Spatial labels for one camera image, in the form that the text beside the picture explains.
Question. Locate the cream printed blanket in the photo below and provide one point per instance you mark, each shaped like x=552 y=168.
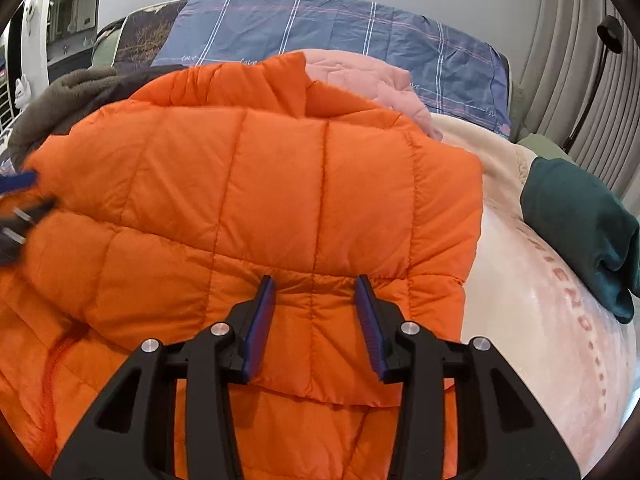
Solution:
x=525 y=335

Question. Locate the white figurine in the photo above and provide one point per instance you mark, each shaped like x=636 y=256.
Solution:
x=21 y=90

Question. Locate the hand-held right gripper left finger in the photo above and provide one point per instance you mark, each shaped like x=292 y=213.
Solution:
x=261 y=320

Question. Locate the grey-brown fleece garment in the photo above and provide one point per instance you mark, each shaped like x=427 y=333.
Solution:
x=55 y=105

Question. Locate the orange puffer jacket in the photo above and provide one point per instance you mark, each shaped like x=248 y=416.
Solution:
x=225 y=185

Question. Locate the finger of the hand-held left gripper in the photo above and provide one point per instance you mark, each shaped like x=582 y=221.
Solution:
x=17 y=181
x=25 y=227

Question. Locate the olive green cushion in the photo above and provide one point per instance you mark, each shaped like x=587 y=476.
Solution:
x=542 y=146

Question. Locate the dark green garment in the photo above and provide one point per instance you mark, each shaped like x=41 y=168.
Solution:
x=575 y=220

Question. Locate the white cabinet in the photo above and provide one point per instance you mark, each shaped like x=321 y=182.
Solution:
x=75 y=10

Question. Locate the blue plaid bedsheet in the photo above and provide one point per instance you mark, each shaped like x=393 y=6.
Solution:
x=325 y=25

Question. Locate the pink garment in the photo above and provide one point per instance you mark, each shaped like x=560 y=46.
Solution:
x=360 y=80

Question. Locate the beige curtain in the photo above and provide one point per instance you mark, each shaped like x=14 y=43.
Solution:
x=565 y=60

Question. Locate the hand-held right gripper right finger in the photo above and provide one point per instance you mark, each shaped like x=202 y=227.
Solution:
x=369 y=320

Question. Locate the black garment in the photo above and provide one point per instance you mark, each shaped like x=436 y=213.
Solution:
x=137 y=82

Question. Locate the dark printed pillow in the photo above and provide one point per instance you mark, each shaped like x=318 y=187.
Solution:
x=145 y=35

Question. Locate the black round curtain hook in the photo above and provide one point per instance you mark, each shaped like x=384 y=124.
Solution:
x=610 y=35

